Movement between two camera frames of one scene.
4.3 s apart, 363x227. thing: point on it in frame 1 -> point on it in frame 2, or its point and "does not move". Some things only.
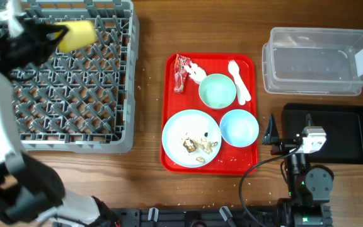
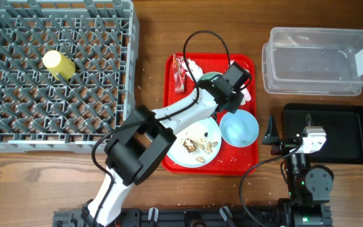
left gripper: (40, 32) -> (234, 106)
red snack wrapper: (181, 63) does not move
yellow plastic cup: (80, 34) -> (58, 65)
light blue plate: (191, 139) does not move
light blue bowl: (239, 128) does not move
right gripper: (271, 137) does not move
